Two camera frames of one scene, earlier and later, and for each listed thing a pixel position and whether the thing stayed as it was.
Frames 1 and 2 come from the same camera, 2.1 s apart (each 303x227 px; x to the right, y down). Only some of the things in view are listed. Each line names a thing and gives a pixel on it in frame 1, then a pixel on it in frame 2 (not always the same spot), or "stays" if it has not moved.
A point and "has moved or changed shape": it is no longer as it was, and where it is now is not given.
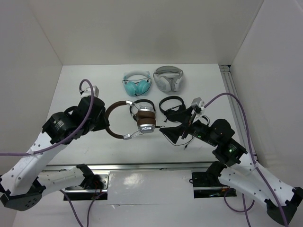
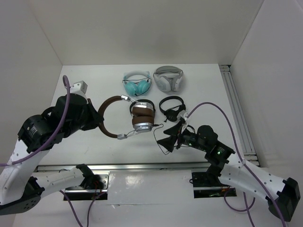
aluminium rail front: x=132 y=166 stays
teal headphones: x=137 y=82 stays
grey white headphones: x=168 y=78 stays
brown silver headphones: x=146 y=120 has moved or changed shape
